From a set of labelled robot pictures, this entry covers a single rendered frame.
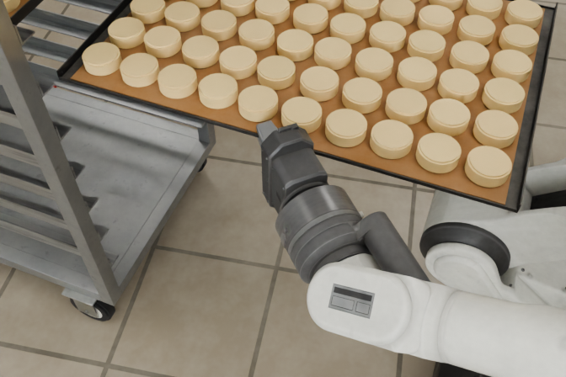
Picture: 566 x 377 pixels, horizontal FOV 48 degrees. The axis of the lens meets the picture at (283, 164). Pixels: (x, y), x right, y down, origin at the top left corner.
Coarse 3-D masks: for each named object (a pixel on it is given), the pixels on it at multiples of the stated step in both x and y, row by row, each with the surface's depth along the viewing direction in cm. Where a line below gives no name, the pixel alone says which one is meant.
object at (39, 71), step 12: (36, 72) 156; (48, 72) 155; (60, 84) 154; (72, 84) 154; (96, 96) 151; (108, 96) 151; (132, 108) 149; (144, 108) 148; (156, 108) 148; (180, 120) 146; (192, 120) 146
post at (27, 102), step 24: (0, 0) 74; (0, 24) 75; (0, 48) 76; (0, 72) 80; (24, 72) 82; (24, 96) 83; (24, 120) 87; (48, 120) 89; (48, 144) 91; (48, 168) 95; (72, 192) 100; (72, 216) 104; (96, 240) 112; (96, 264) 115; (96, 288) 123
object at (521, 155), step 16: (128, 0) 94; (512, 0) 95; (112, 16) 91; (544, 16) 93; (96, 32) 89; (544, 32) 90; (80, 48) 86; (544, 48) 88; (64, 64) 84; (80, 64) 86; (544, 64) 85; (64, 80) 84; (128, 96) 82; (528, 96) 82; (176, 112) 79; (528, 112) 80; (528, 128) 78; (528, 144) 76; (336, 160) 75; (528, 160) 73; (400, 176) 72; (512, 176) 73; (448, 192) 71; (512, 192) 71; (512, 208) 70
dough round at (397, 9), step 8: (384, 0) 92; (392, 0) 92; (400, 0) 92; (408, 0) 92; (384, 8) 90; (392, 8) 90; (400, 8) 90; (408, 8) 90; (384, 16) 90; (392, 16) 89; (400, 16) 89; (408, 16) 89; (400, 24) 90
